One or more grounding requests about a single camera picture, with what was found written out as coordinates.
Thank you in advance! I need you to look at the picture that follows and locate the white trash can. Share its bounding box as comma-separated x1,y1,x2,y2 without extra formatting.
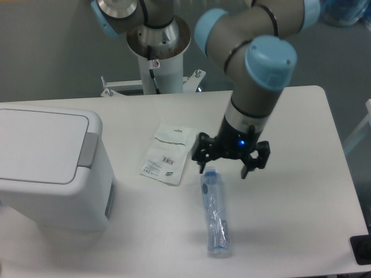
1,103,115,231

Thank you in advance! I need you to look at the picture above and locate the white plastic package bag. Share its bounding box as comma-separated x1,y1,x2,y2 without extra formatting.
140,123,197,186

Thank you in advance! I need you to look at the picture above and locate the blue plastic bag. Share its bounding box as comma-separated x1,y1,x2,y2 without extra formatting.
319,0,370,27

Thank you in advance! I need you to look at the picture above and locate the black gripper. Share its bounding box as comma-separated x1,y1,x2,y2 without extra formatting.
191,118,271,179

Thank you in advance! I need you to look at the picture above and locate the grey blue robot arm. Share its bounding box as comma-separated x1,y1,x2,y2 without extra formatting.
91,1,321,177

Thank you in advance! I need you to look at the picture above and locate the clear plastic water bottle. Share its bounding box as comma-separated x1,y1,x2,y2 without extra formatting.
201,166,231,259

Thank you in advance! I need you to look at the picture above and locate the black device at table edge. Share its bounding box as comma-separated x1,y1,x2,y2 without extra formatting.
350,235,370,265

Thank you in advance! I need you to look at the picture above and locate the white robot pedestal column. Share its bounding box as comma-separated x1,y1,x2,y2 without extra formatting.
137,54,183,95

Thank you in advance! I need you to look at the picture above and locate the white pedestal base frame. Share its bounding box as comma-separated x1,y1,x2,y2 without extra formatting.
100,69,206,97

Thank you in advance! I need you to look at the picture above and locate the black cable on pedestal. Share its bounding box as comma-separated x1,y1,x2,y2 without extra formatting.
146,45,162,95

